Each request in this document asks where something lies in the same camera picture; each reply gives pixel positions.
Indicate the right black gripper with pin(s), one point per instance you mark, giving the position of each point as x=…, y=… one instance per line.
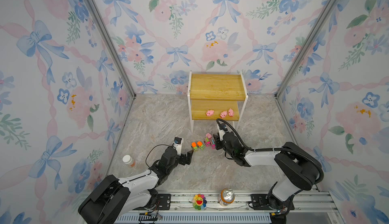
x=217, y=142

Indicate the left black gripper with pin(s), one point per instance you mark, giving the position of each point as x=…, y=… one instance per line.
x=188, y=160

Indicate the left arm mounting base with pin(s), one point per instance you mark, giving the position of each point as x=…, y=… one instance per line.
x=158, y=202

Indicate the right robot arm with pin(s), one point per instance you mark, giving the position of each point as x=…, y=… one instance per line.
x=301, y=170

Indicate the right arm mounting base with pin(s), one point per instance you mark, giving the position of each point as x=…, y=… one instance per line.
x=263, y=202

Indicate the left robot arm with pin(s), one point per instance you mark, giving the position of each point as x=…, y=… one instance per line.
x=114, y=197

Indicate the pink truck blue top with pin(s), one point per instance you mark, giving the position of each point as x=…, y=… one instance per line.
x=212, y=144

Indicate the left green orange toy truck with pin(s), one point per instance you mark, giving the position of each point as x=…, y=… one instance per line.
x=194, y=146

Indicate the green orange toy truck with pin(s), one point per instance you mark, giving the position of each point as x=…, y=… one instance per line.
x=194, y=146
x=200, y=145

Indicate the pink truck green top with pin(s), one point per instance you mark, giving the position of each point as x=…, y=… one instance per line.
x=207, y=142

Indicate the right green orange toy truck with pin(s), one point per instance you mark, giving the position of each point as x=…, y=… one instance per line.
x=200, y=145

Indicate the rainbow smiling flower plush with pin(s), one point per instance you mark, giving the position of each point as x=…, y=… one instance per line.
x=199, y=202

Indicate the orange metal can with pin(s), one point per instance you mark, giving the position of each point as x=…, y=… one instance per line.
x=226, y=197

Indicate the white capped pill bottle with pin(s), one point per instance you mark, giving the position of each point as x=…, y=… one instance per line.
x=128, y=160

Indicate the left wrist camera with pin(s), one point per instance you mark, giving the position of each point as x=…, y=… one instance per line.
x=178, y=143

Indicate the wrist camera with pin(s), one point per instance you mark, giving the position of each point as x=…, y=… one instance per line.
x=222, y=130
x=178, y=143

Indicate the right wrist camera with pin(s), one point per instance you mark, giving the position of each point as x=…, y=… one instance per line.
x=222, y=130

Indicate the wooden two-tier white-frame shelf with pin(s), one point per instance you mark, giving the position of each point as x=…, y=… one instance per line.
x=216, y=92

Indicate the aluminium mounting rail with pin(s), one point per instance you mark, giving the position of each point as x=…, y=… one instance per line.
x=311, y=207

